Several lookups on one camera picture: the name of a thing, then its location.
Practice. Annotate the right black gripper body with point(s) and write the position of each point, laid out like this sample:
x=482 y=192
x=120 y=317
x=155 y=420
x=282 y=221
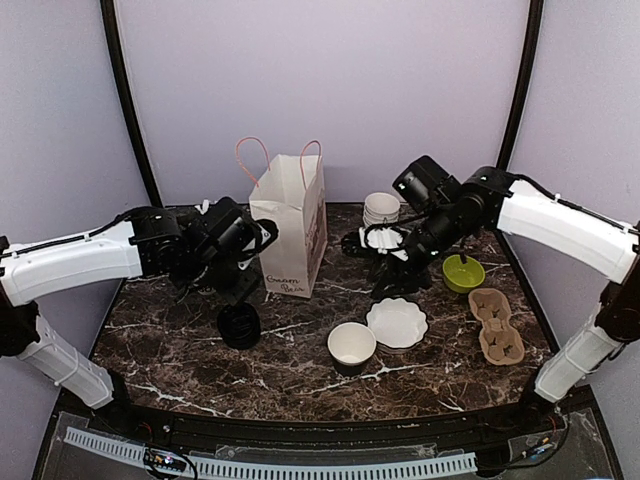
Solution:
x=430 y=260

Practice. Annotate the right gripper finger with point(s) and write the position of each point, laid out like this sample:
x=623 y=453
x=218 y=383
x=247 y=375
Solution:
x=383 y=276
x=413 y=283

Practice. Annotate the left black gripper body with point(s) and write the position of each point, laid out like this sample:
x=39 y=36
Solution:
x=214 y=271

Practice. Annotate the stack of black cup lids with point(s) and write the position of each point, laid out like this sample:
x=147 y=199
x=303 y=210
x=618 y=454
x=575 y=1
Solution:
x=239 y=326

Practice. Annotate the stack of paper coffee cups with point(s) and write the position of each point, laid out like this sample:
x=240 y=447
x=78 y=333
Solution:
x=380 y=208

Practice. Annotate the black paper coffee cup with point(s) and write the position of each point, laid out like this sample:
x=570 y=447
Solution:
x=351 y=346

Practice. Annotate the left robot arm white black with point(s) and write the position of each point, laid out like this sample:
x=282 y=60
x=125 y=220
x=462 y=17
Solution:
x=144 y=242

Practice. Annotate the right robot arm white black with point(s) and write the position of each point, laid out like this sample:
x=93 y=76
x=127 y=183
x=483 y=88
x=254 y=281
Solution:
x=448 y=211

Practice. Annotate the white paper cup with straws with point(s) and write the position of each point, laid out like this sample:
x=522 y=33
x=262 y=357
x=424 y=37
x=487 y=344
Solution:
x=203 y=290

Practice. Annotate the bundle of wrapped white straws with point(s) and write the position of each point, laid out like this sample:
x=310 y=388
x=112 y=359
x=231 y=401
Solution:
x=203 y=207

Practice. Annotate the white scalloped dish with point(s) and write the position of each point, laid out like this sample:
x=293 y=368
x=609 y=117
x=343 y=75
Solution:
x=397 y=324

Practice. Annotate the green bowl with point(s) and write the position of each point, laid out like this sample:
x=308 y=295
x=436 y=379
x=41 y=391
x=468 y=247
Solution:
x=462 y=277

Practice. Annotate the white paper gift bag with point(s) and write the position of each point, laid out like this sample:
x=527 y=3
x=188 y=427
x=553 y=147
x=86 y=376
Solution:
x=291 y=193

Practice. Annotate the brown cardboard cup carrier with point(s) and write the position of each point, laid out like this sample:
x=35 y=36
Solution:
x=500 y=342

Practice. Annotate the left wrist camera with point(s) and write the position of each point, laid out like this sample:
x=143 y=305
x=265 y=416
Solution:
x=263 y=233

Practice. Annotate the left black frame post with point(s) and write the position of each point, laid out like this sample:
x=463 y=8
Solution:
x=120 y=75

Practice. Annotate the black frame post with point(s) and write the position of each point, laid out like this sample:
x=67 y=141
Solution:
x=526 y=64
x=120 y=75

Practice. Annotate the right black frame post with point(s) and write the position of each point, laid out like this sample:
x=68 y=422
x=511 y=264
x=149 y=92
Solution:
x=526 y=64

